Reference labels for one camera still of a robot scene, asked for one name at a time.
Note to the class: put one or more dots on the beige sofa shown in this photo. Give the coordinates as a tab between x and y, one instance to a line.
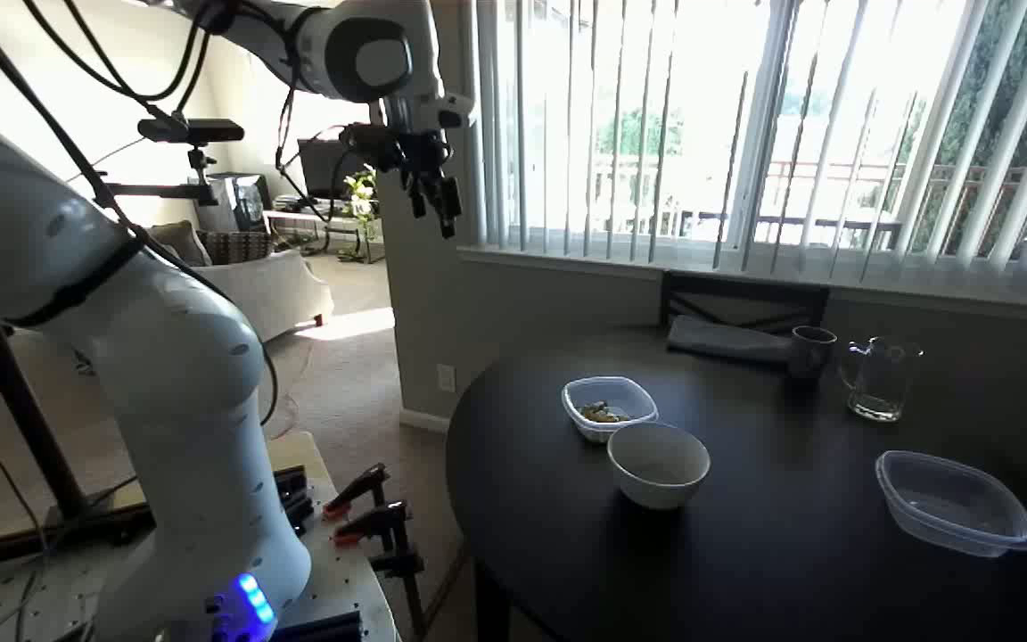
277	291

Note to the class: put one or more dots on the vertical window blinds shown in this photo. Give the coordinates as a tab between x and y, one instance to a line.
872	145

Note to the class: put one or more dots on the clear plastic container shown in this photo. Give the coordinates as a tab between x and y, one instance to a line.
949	504

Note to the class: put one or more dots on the black camera on stand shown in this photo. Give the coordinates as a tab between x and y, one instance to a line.
191	128

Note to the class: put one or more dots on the red-handled clamp upper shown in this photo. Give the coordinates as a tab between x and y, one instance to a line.
365	484

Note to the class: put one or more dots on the robot mounting base plate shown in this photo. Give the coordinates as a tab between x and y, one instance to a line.
63	598

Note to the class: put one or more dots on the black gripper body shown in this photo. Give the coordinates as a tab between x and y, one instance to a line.
418	158

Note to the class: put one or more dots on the dark mug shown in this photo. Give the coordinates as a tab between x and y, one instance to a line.
812	352

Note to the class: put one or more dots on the white ceramic right bowl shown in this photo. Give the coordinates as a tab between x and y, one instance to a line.
658	463

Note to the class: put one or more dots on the red-handled clamp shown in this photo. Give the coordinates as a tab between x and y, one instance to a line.
382	522
365	484

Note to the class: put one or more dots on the clear glass pitcher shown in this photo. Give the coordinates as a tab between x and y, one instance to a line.
879	374

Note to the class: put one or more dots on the small objects in bowl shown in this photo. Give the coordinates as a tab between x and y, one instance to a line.
599	412

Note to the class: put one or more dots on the black tripod pole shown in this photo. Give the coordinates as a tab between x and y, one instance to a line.
35	435

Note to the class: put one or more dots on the clear plastic bowl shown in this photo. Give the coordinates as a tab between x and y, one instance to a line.
608	391

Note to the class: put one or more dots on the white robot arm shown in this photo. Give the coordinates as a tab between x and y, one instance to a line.
174	358

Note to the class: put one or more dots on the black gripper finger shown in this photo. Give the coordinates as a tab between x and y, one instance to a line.
447	205
415	202

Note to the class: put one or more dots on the red-handled clamp lower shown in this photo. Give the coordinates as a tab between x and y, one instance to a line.
382	522

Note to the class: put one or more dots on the round dark table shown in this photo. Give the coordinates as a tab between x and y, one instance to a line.
785	538

